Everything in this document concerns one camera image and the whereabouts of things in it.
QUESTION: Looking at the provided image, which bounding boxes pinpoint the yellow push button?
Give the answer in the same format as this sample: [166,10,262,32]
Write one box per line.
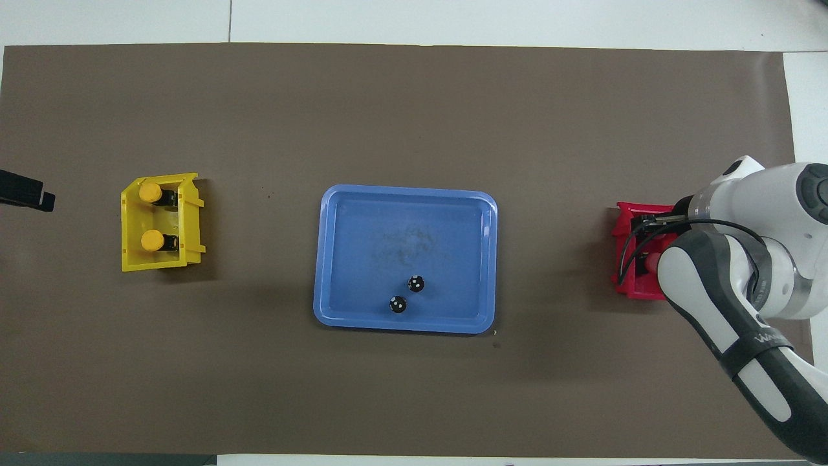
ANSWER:
[140,229,180,254]
[138,182,179,209]

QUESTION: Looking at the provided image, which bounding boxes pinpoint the brown table mat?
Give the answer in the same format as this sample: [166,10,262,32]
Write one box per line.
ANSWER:
[0,43,817,457]

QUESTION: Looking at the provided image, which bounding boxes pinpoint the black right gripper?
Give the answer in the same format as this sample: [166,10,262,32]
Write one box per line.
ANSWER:
[631,216,681,239]

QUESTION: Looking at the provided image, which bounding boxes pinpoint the yellow plastic bin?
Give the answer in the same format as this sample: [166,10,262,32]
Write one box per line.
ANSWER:
[121,172,206,272]

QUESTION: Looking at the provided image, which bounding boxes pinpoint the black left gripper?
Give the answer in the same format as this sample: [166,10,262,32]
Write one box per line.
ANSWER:
[0,170,56,212]

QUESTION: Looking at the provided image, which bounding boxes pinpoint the blue plastic tray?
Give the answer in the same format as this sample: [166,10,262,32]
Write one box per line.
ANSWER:
[313,184,498,335]

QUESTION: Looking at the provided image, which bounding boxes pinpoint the red plastic bin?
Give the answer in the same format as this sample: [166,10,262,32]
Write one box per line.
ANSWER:
[612,202,680,302]

